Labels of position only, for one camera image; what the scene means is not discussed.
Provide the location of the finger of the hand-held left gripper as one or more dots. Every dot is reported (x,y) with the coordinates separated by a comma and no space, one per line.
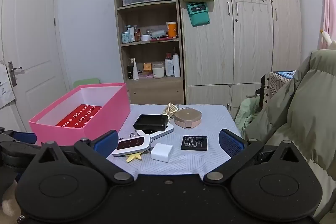
(25,137)

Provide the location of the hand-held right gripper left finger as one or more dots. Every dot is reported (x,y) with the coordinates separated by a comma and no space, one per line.
(106,141)

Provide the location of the white power bank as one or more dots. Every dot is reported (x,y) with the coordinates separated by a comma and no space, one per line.
(164,131)

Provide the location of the green stool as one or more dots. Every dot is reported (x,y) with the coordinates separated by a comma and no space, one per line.
(86,81)

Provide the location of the white door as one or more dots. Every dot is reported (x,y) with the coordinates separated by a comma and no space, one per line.
(31,43)

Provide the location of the black power bank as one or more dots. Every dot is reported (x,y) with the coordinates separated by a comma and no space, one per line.
(151,121)

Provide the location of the white paper bag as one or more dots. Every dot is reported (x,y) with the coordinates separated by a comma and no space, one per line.
(5,90)

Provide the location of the clear plastic container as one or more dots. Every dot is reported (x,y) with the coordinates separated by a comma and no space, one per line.
(157,34)

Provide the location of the light green cloth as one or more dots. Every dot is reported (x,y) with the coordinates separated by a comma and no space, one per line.
(246,111)

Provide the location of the white pocket router black screen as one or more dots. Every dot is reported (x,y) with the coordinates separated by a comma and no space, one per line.
(132,146)

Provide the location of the white charger cube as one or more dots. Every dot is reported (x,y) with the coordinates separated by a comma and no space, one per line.
(162,151)

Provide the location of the tall white bottle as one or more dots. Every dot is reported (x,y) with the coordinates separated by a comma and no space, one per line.
(176,65)

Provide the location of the small black bottle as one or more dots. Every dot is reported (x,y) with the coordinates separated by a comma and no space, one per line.
(130,72)

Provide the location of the white tube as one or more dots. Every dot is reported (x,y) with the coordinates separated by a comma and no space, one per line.
(135,69)

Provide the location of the geometric patterned bag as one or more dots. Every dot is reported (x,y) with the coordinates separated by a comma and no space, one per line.
(275,82)

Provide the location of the wooden bookshelf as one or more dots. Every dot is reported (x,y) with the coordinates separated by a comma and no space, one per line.
(155,94)

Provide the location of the flat pink box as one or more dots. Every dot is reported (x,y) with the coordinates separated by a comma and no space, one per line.
(145,75)

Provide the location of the white jar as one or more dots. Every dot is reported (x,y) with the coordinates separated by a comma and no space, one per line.
(158,69)

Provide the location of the red patterned flat box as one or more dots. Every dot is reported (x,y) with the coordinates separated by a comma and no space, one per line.
(78,116)

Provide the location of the labelled bottle red cap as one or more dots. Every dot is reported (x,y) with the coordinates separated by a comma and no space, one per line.
(169,67)

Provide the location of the cream plush item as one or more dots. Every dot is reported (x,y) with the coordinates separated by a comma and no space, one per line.
(326,37)

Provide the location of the light blue quilted tablecloth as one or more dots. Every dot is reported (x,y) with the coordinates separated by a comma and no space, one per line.
(199,161)

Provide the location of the teal pouch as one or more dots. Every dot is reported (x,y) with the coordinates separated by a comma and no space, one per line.
(198,15)

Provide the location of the small orange box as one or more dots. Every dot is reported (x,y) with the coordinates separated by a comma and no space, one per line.
(147,66)

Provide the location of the brown bottle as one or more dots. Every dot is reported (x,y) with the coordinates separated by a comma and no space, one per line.
(137,35)

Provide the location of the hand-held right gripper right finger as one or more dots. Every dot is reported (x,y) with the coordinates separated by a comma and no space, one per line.
(231,144)

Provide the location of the olive puffer jacket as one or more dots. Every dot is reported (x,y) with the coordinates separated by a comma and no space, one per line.
(302,108)

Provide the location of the beige hair claw clip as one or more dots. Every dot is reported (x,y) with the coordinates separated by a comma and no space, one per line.
(170,109)

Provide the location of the pink cardboard box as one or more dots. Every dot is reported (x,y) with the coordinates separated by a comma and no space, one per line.
(110,113)

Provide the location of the rose gold compact case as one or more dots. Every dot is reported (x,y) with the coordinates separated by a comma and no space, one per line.
(187,117)

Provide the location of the blue and white carton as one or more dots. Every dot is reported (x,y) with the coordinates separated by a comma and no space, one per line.
(125,37)

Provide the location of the orange paper cup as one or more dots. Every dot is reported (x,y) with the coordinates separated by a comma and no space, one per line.
(172,29)

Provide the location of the light wood wardrobe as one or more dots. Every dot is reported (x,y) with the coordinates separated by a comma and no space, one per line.
(210,56)

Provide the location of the black phone battery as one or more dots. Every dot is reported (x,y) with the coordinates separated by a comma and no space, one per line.
(194,143)

